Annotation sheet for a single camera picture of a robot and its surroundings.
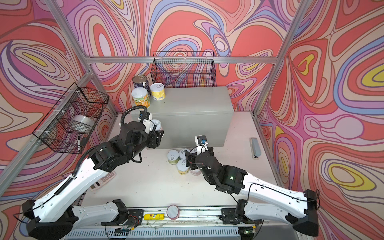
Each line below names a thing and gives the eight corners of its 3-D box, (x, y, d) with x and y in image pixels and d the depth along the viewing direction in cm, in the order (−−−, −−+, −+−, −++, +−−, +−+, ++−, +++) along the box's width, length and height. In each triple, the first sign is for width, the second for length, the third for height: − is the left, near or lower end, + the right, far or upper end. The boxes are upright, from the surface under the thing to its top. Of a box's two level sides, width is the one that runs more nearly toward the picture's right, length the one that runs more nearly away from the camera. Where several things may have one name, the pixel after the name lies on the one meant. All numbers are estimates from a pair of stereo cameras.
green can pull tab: (167, 164, 93) (166, 160, 89) (169, 154, 98) (167, 149, 93) (178, 164, 93) (177, 160, 89) (179, 154, 98) (178, 149, 93)
